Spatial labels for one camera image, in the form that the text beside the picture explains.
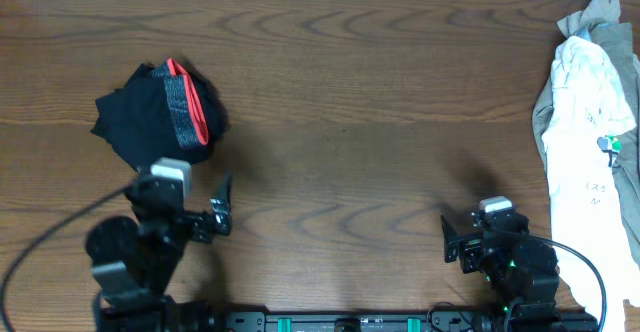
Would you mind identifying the black leggings red waistband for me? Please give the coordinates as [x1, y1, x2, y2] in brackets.
[91, 58, 228, 169]

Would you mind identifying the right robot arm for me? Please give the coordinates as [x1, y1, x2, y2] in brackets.
[441, 209, 559, 322]

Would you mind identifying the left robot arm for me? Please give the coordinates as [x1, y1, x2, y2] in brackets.
[85, 172, 232, 332]

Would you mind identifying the white t-shirt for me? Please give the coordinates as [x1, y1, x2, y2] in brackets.
[541, 36, 639, 331]

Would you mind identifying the beige grey garment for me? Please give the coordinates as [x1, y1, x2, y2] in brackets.
[557, 0, 639, 262]

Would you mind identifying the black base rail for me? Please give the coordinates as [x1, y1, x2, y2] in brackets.
[97, 301, 599, 332]

